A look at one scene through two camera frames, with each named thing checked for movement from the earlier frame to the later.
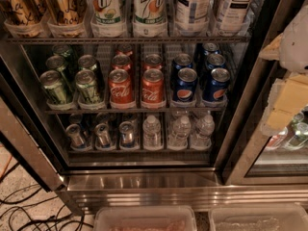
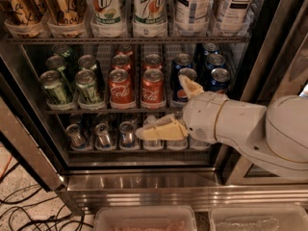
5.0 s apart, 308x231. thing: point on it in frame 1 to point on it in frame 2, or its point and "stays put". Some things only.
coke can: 120,91 stays put
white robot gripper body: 295,50 to 200,115
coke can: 152,62 stays put
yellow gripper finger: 288,98 to 166,128
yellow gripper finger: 272,51 to 192,88
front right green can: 86,87 stays put
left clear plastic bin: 145,218 stays put
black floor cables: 30,214 stays put
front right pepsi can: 216,89 stays put
